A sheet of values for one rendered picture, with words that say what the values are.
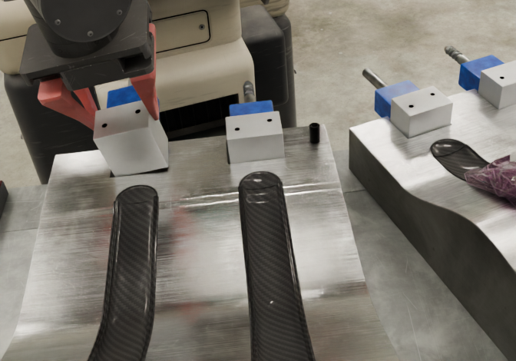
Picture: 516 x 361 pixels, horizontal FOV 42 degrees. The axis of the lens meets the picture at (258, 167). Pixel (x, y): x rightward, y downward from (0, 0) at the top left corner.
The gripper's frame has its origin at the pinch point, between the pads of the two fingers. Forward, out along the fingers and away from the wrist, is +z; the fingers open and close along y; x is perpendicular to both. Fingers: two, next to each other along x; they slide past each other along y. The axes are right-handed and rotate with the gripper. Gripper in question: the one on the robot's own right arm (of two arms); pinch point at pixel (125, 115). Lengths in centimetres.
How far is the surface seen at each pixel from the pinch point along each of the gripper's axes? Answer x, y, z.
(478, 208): -12.8, 27.4, 6.7
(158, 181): -4.4, 1.6, 4.6
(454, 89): 118, 66, 123
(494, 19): 162, 94, 134
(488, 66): 10.5, 36.3, 13.9
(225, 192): -7.0, 7.4, 5.0
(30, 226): 0.3, -14.8, 12.2
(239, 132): -1.9, 9.5, 3.3
